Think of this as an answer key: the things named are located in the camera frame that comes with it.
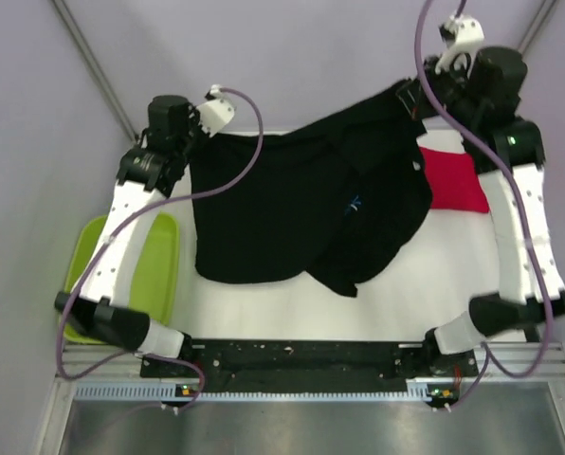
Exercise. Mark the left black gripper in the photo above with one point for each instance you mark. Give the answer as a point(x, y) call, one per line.
point(192, 120)

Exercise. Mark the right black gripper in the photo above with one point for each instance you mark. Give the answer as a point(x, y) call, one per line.
point(456, 69)

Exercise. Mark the black t shirt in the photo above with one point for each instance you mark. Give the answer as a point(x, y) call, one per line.
point(336, 199)

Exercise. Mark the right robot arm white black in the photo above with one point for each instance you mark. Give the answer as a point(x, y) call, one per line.
point(509, 164)

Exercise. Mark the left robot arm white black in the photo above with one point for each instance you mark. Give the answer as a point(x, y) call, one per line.
point(99, 306)

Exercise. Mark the folded red t shirt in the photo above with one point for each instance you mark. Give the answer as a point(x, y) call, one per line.
point(453, 182)

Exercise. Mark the lime green plastic bin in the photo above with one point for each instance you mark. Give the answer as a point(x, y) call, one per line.
point(146, 284)

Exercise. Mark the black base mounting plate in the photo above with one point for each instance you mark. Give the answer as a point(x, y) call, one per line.
point(297, 366)

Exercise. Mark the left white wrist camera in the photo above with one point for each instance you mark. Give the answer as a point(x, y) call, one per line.
point(216, 112)

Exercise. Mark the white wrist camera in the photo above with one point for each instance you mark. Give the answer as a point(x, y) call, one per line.
point(216, 112)
point(462, 34)

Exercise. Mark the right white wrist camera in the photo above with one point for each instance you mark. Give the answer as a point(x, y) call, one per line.
point(462, 34)

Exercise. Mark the right aluminium frame post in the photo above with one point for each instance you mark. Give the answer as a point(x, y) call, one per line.
point(537, 24)

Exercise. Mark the aluminium frame post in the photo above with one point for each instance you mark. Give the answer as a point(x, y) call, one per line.
point(94, 68)
point(537, 24)

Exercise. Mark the left aluminium frame post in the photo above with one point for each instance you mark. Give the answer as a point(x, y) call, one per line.
point(94, 68)

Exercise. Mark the grey slotted cable duct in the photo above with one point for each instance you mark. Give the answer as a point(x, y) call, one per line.
point(169, 392)

